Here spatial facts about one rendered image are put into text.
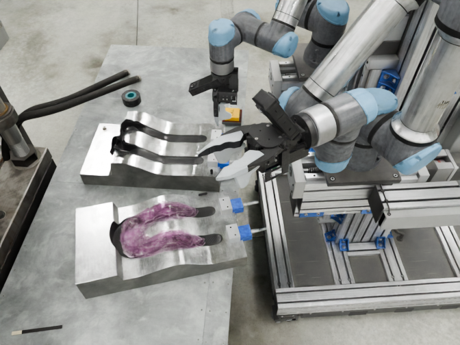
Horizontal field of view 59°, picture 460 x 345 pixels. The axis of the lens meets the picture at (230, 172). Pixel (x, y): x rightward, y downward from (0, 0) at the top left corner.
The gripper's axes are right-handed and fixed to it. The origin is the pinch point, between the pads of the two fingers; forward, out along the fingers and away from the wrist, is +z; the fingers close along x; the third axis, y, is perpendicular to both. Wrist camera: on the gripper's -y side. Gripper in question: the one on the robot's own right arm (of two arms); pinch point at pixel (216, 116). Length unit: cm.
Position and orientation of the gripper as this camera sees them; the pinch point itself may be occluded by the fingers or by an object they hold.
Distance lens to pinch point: 143.3
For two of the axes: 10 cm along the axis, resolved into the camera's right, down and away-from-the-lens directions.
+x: 0.7, -7.8, 6.3
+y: 10.0, 0.5, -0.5
